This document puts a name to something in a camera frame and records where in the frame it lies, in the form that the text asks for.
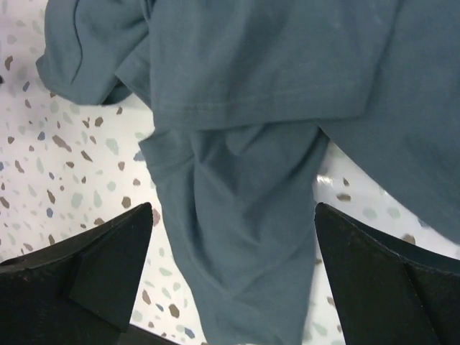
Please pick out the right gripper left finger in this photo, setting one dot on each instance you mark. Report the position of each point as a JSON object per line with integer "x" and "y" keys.
{"x": 80, "y": 290}

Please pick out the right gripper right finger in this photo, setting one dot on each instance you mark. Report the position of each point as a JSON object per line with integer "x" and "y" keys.
{"x": 386, "y": 290}

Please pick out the slate blue t shirt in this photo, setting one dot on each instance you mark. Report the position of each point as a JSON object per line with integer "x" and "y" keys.
{"x": 246, "y": 96}

